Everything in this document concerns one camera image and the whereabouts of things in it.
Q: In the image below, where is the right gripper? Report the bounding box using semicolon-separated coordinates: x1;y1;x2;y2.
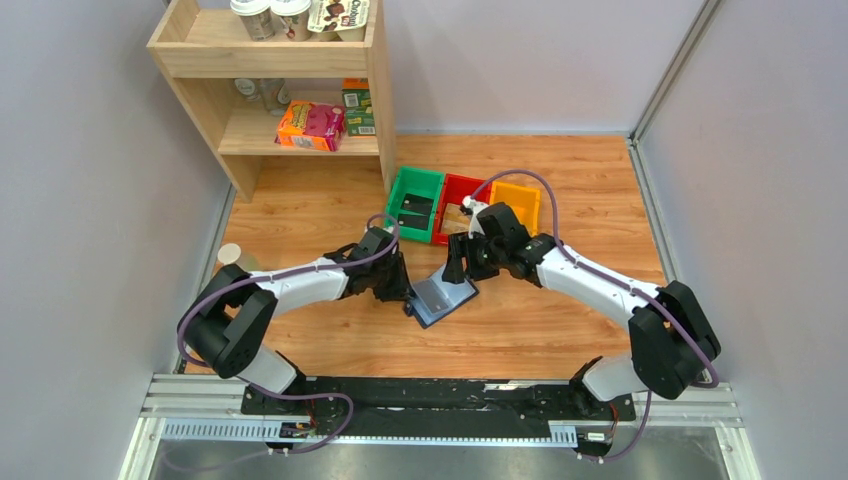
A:
442;230;507;285

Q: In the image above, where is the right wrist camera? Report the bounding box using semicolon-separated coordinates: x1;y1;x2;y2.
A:
461;196;489;239

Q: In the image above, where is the black card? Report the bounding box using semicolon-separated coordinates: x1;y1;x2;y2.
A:
401;193;434;216
397;213;430;231

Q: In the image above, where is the red plastic bin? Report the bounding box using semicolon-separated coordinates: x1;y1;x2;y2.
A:
431;173;484;246

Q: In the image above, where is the yellow plastic bin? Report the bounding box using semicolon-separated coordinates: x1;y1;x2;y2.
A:
490;181;541;236

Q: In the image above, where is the black card in bin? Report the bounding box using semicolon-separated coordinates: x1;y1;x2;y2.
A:
401;193;434;216

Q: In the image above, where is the green juice carton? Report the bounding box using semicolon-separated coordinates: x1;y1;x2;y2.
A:
342;78;376;137

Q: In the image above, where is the green liquid bottle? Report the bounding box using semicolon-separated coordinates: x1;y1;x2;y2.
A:
216;243;262;272

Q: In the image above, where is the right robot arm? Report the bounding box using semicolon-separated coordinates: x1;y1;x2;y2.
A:
442;197;721;419

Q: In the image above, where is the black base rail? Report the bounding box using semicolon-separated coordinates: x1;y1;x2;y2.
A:
240;376;636;439

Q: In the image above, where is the white lidded cup left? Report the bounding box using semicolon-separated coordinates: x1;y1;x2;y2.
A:
230;0;275;41

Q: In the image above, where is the clear bottle on shelf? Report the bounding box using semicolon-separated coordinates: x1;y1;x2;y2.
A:
233;78;291;116

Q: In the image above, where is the orange pink snack box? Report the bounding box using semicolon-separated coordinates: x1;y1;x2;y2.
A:
277;100;345;152

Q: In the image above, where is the white lidded cup right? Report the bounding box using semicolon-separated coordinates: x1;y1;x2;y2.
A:
270;0;312;42

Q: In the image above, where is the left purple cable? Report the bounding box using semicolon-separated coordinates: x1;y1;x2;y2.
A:
176;213;402;457

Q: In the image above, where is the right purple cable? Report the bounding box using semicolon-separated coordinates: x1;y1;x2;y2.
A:
463;169;722;464

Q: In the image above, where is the gold card in bin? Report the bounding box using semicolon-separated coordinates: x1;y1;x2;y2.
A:
440;203;470;235

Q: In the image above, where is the white lidded cup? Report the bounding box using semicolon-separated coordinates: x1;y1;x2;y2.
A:
230;0;275;41
270;0;312;42

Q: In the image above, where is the chocolate pudding cup pack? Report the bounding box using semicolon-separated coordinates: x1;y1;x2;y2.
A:
308;0;371;42

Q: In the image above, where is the purple cable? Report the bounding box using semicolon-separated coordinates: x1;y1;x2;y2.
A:
176;213;402;457
463;169;722;464

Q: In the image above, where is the wooden shelf unit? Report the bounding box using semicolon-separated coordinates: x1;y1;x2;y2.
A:
147;1;397;202

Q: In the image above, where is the navy blue card holder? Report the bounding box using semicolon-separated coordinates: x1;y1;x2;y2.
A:
403;265;479;329

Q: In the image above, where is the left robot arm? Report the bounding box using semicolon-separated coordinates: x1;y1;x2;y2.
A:
177;226;413;415

